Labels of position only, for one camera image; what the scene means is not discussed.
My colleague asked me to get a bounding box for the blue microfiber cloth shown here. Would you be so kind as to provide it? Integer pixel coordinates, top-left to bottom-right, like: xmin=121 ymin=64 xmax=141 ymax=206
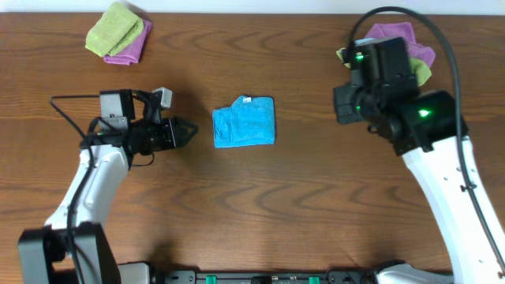
xmin=212 ymin=95 xmax=276 ymax=148

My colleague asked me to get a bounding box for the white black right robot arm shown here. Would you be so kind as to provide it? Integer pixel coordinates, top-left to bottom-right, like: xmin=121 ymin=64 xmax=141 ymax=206
xmin=334 ymin=84 xmax=504 ymax=283

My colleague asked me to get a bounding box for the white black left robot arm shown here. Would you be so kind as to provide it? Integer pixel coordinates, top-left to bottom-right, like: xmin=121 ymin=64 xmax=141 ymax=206
xmin=17 ymin=117 xmax=198 ymax=283

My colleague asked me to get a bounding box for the crumpled green cloth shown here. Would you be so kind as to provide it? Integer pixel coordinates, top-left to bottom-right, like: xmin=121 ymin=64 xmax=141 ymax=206
xmin=335 ymin=47 xmax=432 ymax=87

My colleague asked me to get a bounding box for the folded purple cloth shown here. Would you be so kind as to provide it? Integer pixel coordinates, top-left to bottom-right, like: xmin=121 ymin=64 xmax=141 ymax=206
xmin=103 ymin=20 xmax=152 ymax=65

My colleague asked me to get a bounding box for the crumpled purple cloth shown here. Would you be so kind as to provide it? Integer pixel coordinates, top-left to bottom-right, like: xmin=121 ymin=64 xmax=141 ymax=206
xmin=365 ymin=22 xmax=436 ymax=67

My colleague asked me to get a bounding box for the folded green cloth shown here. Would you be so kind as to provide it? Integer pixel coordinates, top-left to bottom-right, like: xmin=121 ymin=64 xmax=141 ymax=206
xmin=85 ymin=2 xmax=144 ymax=58

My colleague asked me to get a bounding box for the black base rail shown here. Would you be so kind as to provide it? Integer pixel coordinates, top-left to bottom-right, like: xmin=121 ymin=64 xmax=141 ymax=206
xmin=163 ymin=270 xmax=378 ymax=284

